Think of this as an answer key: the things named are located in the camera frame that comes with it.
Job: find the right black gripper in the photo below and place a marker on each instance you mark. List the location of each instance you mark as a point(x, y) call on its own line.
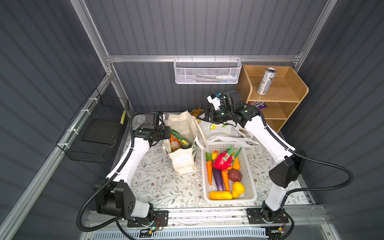
point(207, 112)

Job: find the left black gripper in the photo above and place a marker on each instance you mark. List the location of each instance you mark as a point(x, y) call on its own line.
point(167, 136)

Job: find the orange pink candy bag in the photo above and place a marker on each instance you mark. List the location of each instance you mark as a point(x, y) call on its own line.
point(175, 143)

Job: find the white lemon-print plastic bag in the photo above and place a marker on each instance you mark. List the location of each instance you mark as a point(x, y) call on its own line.
point(227, 133)

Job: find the green candy bag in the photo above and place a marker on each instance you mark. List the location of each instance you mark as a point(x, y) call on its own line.
point(185, 143)

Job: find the cream canvas tote bag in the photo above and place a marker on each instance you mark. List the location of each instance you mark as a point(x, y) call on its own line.
point(187, 138)

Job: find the white plastic produce basket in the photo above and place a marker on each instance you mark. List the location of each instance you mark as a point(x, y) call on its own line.
point(250, 194)

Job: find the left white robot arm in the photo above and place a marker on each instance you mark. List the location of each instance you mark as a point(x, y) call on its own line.
point(117, 198)

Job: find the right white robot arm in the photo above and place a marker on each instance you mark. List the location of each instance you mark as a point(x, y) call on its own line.
point(288, 166)

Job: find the purple snack packet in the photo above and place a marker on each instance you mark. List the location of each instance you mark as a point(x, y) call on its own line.
point(260, 105)

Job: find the right silver drink can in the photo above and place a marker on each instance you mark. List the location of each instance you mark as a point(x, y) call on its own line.
point(266, 81)

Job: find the toothpaste tube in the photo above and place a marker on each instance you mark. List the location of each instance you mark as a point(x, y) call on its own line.
point(220, 78)

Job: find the wooden shelf unit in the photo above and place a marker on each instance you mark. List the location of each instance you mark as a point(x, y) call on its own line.
point(285, 94)

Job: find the pink dragon fruit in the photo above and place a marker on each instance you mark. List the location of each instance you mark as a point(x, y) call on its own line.
point(226, 158)

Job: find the left orange carrot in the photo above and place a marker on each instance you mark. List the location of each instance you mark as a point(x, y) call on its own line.
point(209, 161)

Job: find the dark red passion fruit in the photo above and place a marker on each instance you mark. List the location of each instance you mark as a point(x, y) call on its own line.
point(235, 175)

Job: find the purple eggplant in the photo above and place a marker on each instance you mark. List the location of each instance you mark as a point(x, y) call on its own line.
point(218, 179)

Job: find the yellow pear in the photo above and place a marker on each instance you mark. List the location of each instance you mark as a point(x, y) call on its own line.
point(238, 189)

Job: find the yellow corn cob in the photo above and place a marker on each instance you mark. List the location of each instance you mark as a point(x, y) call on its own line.
point(220, 195)

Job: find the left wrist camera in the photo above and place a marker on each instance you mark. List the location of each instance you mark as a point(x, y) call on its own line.
point(153, 121)

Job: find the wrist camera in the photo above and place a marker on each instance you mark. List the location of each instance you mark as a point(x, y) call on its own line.
point(153, 121)
point(216, 101)

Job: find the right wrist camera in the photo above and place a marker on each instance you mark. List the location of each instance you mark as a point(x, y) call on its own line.
point(216, 101)

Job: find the white wire wall basket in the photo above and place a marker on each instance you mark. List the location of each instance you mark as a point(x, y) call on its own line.
point(186, 69)

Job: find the black wire wall basket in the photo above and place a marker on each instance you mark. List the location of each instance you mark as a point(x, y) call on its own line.
point(97, 131)

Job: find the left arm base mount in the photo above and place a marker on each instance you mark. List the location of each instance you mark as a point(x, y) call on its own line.
point(153, 219)

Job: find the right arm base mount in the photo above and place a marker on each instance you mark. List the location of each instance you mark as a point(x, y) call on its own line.
point(266, 216)

